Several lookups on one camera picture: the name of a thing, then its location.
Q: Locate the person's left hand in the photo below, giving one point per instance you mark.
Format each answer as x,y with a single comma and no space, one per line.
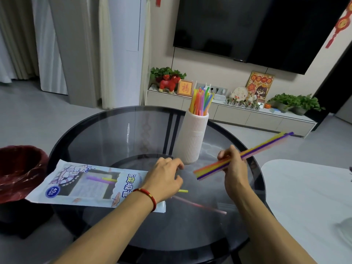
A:
161,181

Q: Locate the person's right hand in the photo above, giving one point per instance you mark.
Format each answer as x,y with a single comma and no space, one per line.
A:
236,178

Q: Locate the person's right thumb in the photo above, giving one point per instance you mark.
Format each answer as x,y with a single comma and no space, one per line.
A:
229,152

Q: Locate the person's left thumb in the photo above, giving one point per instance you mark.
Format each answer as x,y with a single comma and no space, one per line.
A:
178,184

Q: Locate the orange drinking straw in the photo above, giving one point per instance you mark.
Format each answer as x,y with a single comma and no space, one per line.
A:
217,163

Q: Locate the purple drinking straw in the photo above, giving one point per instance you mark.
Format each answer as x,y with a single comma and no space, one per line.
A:
211,172
96,178

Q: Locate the pink drinking straw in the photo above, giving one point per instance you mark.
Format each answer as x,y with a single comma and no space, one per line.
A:
271,145

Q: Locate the person's left forearm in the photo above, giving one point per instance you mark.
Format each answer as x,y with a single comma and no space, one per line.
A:
110,230

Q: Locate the person's right forearm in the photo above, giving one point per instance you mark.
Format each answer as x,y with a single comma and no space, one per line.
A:
264,230

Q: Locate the red drinking straw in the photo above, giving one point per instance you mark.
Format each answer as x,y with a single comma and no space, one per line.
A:
198,204

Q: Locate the white television cabinet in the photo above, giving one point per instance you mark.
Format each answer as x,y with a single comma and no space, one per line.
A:
233,114

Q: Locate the white ribbed cup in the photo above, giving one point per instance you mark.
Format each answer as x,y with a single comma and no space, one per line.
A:
192,137

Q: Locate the row of small figures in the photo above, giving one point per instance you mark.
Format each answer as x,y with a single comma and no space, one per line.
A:
242,103

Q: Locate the bunch of colourful straws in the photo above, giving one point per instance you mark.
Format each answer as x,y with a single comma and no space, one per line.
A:
200,101

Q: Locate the white round ornament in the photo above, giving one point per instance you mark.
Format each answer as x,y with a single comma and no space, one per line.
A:
239,93

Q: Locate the round dark glass table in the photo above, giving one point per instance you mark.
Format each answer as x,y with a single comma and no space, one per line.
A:
132,134

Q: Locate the cartoon poster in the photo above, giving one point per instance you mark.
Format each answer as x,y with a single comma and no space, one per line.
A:
260,86

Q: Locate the green potted plant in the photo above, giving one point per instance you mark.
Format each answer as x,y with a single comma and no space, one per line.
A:
308,104
283,101
165,71

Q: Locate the gold framed picture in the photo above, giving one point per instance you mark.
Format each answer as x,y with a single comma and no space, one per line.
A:
185,88

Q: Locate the red horse figure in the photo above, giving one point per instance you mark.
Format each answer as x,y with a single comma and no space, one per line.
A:
168,83

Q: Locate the printed plastic straw packet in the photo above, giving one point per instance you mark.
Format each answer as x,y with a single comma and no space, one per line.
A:
68,186

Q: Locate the white tower air conditioner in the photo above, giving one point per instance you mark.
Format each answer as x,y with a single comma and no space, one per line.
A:
123,52

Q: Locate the red bin bag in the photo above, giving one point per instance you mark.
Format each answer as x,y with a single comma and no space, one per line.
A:
19,173

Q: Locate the red hanging ornament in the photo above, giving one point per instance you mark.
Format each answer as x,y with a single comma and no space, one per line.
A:
342,23

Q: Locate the beige curtain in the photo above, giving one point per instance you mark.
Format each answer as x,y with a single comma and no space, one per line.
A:
16,38

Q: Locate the grey wall socket panel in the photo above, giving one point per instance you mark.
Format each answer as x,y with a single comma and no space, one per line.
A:
218,89

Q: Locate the black wall television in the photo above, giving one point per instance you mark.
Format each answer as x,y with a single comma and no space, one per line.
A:
247,24

